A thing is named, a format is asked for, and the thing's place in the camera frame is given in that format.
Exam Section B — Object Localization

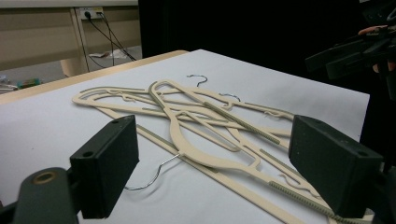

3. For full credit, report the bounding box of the colourful toy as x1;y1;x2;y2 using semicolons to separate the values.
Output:
17;77;42;91

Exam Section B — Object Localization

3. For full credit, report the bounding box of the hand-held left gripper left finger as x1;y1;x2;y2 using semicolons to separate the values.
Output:
68;114;140;219

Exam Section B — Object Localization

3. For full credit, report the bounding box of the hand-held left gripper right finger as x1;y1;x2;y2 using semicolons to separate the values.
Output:
288;114;385;219

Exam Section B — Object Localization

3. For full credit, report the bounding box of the beige clothes hanger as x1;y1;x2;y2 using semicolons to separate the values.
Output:
72;91;295;139
124;78;375;224
78;74;316;224

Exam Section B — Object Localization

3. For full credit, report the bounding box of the white table sheet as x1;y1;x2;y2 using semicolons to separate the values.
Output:
0;49;371;224

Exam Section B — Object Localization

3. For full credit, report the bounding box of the white paper scrap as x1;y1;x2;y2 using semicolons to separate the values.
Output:
88;49;129;60

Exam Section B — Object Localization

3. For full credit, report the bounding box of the white power strip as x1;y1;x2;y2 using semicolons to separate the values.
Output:
78;7;105;21

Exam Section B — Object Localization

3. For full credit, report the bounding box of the beige desk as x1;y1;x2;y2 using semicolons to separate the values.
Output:
0;0;140;77

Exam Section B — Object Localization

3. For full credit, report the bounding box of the black cable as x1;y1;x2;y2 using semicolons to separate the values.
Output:
84;11;138;63
97;11;132;67

